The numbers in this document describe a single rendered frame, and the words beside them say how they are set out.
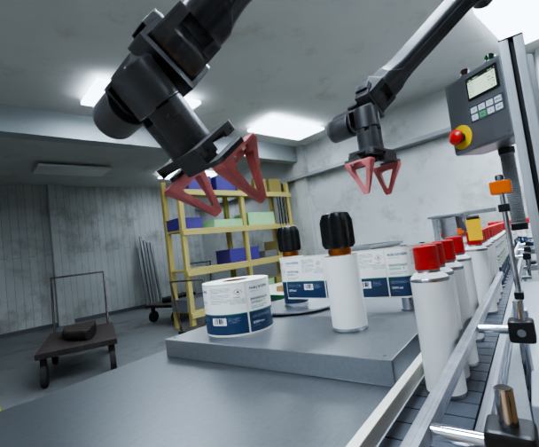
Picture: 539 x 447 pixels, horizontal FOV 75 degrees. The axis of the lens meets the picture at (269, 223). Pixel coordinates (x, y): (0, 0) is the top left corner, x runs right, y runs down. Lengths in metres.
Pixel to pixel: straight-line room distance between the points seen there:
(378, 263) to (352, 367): 0.43
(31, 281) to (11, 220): 1.32
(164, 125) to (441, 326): 0.43
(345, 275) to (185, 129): 0.59
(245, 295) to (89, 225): 8.31
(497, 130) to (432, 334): 0.57
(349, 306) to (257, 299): 0.27
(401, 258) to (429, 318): 0.56
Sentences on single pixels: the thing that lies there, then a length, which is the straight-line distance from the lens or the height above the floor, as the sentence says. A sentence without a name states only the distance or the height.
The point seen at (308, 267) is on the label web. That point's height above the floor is 1.03.
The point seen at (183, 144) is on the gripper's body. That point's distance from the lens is 0.42.
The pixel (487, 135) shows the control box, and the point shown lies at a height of 1.31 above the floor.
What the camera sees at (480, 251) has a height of 1.03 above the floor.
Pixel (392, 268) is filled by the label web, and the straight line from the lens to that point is 1.09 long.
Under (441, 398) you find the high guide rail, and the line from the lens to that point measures 0.37.
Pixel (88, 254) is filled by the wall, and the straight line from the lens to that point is 9.12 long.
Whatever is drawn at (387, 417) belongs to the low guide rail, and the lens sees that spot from 0.47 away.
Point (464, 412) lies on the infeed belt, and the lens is 0.54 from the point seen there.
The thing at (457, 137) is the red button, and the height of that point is 1.32.
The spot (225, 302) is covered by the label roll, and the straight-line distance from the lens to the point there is 1.00.
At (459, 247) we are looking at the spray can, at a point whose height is 1.06.
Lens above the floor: 1.11
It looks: 4 degrees up
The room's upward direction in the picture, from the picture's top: 7 degrees counter-clockwise
